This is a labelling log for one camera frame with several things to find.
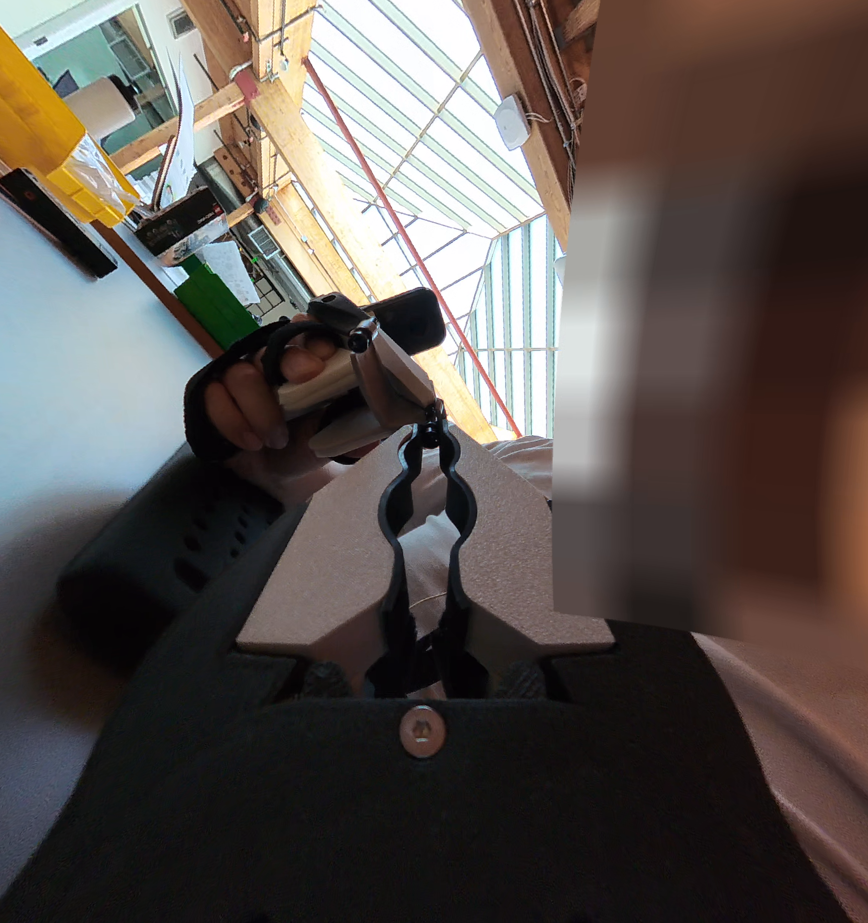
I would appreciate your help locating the yellow storage bin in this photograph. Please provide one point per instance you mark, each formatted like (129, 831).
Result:
(16, 108)

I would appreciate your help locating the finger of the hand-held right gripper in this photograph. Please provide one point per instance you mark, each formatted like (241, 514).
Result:
(394, 382)

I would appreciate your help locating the green storage bin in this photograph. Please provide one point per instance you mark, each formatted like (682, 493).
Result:
(214, 306)

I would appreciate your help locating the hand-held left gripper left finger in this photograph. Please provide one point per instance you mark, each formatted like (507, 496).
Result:
(311, 577)

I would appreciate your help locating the black product box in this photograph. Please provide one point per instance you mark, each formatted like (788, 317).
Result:
(174, 223)

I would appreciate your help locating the white paper sheet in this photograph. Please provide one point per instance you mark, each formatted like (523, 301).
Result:
(232, 270)
(183, 130)

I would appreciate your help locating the person's right hand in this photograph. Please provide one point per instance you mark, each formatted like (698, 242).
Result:
(250, 404)

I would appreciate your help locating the white ceiling access point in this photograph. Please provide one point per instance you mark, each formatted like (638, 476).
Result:
(513, 121)

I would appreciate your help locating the clear plastic bag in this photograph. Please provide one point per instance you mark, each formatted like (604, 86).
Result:
(99, 173)

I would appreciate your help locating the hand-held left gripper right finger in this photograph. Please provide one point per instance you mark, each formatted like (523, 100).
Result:
(513, 577)

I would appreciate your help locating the black flat device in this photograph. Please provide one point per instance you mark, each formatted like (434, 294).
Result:
(52, 220)

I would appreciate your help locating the red ceiling pipe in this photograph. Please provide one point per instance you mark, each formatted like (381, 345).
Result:
(405, 239)

